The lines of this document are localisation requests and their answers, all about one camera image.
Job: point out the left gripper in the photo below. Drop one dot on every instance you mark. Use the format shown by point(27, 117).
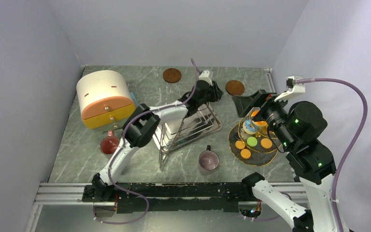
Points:
point(217, 92)

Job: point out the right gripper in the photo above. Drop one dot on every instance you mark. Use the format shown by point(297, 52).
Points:
point(243, 104)

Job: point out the blue sprinkled donut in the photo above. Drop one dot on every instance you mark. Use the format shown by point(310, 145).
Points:
point(248, 128)

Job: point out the orange donut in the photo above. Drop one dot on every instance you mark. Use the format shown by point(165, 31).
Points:
point(255, 121)

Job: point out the small glass plate gold rim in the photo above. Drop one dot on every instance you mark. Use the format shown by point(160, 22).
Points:
point(259, 130)

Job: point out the brown coaster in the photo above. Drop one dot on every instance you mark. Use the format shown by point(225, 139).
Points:
point(172, 75)
point(235, 87)

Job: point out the orange biscuit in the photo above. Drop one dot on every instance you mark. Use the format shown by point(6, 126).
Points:
point(239, 145)
point(245, 153)
point(266, 143)

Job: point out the orange biscuit front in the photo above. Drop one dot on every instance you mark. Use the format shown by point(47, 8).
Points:
point(245, 153)

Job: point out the purple mug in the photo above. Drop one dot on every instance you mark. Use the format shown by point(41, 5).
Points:
point(208, 161)

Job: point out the metal tongs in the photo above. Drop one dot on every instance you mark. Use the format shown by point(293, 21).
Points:
point(178, 133)

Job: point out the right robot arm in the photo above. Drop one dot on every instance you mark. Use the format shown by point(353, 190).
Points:
point(298, 130)

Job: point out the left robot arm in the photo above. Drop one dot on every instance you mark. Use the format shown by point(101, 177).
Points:
point(140, 128)

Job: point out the steel tray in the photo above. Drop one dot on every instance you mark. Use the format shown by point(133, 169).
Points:
point(215, 126)

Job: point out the light blue object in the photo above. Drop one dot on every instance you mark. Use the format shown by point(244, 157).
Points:
point(134, 99)

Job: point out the cream bread box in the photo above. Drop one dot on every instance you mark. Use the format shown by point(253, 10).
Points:
point(104, 100)

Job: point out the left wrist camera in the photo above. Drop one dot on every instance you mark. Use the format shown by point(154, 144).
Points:
point(206, 76)

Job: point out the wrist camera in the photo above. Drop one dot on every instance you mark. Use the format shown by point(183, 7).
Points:
point(206, 76)
point(293, 89)

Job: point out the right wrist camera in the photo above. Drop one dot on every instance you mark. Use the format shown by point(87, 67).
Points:
point(293, 89)

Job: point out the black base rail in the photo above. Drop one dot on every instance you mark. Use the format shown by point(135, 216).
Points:
point(136, 197)

